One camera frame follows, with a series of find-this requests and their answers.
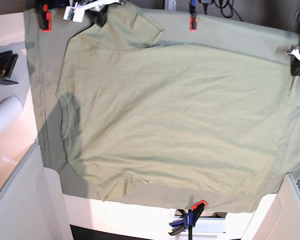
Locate light green T-shirt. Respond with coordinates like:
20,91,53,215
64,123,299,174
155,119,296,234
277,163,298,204
56,3,293,200

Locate grey-green table cloth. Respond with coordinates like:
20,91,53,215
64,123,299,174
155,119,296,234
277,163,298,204
23,8,298,213

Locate orange black clamp top left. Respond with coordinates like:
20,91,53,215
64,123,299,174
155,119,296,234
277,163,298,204
35,2,51,33

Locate orange black clamp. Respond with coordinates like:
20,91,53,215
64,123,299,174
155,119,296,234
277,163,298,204
35,2,51,33
189,0,197,31

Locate orange black clamp top middle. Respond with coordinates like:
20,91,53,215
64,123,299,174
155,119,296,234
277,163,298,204
189,0,197,31

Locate black tablet on stand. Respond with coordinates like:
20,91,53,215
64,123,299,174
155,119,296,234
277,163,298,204
0,50,19,86

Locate white paper roll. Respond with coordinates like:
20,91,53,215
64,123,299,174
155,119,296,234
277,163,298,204
0,96,23,134

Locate blue orange bar clamp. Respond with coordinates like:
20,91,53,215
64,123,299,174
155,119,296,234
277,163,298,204
168,200,207,240

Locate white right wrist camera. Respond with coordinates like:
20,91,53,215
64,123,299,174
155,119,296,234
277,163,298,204
63,0,126,23

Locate black cables on wall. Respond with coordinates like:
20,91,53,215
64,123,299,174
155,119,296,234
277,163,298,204
199,0,243,22

